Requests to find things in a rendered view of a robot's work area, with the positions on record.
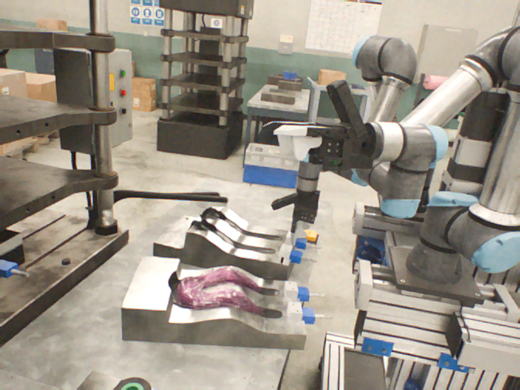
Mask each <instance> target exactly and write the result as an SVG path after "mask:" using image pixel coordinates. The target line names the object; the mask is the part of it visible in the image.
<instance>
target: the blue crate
mask: <svg viewBox="0 0 520 390"><path fill-rule="evenodd" d="M297 173H298V170H292V169H280V168H273V167H267V166H254V165H248V164H245V167H244V172H243V180H242V181H243V182H246V183H258V184H265V185H271V186H277V187H283V188H290V189H295V188H296V179H297Z"/></svg>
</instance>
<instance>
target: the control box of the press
mask: <svg viewBox="0 0 520 390"><path fill-rule="evenodd" d="M53 58H54V67H55V78H56V95H57V103H58V104H68V105H83V106H92V105H93V92H92V75H91V52H89V51H88V50H84V49H72V48H53ZM109 75H110V99H111V106H112V107H113V108H115V109H116V110H117V121H116V122H115V123H114V124H112V125H111V146H112V148H114V147H118V145H120V144H122V143H123V142H127V141H129V140H131V139H132V123H133V118H132V51H130V50H124V49H118V48H116V50H115V51H114V52H111V53H109ZM59 135H60V145H61V149H63V150H68V151H70V153H71V164H72V168H73V169H77V165H76V152H80V153H84V154H89V155H90V162H91V170H96V155H95V139H94V125H71V126H67V127H65V128H62V129H60V134H59ZM86 196H87V206H86V207H85V208H86V210H88V218H89V217H90V215H91V211H92V209H94V207H95V205H96V204H97V202H98V191H97V190H93V191H92V204H91V194H90V191H87V192H86Z"/></svg>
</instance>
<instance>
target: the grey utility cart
mask: <svg viewBox="0 0 520 390"><path fill-rule="evenodd" d="M307 79H308V80H309V81H310V82H311V85H312V90H311V96H310V106H309V112H308V117H306V122H309V123H316V121H322V122H334V119H331V118H317V117H316V114H317V109H318V104H319V97H320V92H321V91H322V92H323V91H327V86H326V85H319V84H317V83H318V81H311V79H309V78H307ZM349 87H350V90H351V93H352V94H354V95H356V94H358V95H361V104H359V107H360V108H359V109H358V111H359V112H360V115H361V117H362V119H363V122H364V123H366V121H367V119H368V116H369V113H370V108H371V102H370V97H369V92H368V87H365V88H364V89H365V90H366V91H365V90H357V89H352V85H349ZM366 98H367V100H366ZM365 103H366V104H365ZM364 107H365V108H364ZM363 116H364V117H363Z"/></svg>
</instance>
